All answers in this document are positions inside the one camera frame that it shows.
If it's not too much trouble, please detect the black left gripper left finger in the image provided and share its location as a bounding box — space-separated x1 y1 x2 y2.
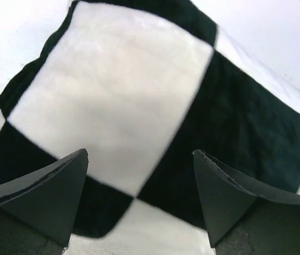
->
0 149 89 254

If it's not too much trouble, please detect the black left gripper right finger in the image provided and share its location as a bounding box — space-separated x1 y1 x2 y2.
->
193 150 300 255

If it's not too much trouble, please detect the black white checkered pillowcase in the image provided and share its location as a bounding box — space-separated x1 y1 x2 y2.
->
0 0 300 239

